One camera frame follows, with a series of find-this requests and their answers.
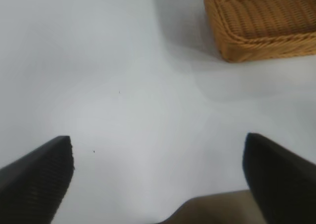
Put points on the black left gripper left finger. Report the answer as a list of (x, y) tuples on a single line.
[(32, 184)]

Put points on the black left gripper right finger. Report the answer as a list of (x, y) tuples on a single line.
[(279, 179)]

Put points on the woven wicker basket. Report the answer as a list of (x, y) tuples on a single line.
[(259, 16)]

